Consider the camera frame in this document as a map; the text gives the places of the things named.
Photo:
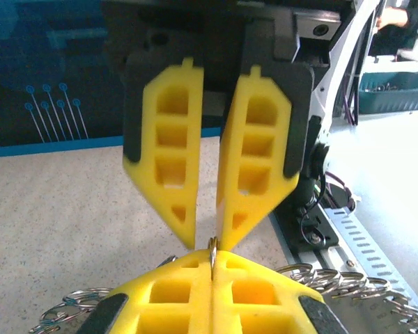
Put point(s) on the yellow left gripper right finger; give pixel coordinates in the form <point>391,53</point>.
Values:
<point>257,313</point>

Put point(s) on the teal plastic bin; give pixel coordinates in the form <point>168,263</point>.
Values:
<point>393,101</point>

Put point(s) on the person's hand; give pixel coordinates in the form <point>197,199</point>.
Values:
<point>392,17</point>

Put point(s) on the pile of metal hardware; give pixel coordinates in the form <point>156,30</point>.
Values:
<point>383,87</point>

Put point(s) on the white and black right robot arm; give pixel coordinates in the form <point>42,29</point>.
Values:
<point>352,35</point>

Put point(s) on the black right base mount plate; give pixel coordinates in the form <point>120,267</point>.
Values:
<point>320,243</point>

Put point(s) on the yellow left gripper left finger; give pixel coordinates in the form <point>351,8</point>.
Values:
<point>167,313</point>

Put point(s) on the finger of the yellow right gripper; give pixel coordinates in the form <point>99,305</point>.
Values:
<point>235,153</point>
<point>149,139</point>

